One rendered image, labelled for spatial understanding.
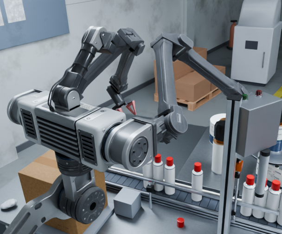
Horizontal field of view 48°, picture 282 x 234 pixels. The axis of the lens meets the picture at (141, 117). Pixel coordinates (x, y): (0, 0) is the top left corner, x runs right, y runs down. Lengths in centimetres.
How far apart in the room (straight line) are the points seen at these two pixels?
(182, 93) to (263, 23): 173
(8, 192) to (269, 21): 453
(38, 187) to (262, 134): 96
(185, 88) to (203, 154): 268
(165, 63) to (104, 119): 35
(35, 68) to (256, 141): 310
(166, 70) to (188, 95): 344
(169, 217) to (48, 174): 61
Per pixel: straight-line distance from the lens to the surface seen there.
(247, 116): 114
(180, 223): 154
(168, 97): 109
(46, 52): 400
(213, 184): 174
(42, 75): 400
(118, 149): 89
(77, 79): 103
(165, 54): 120
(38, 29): 389
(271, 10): 548
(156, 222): 158
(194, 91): 453
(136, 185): 172
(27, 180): 153
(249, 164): 192
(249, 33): 546
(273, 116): 123
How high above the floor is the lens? 193
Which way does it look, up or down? 26 degrees down
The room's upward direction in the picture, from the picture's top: 3 degrees counter-clockwise
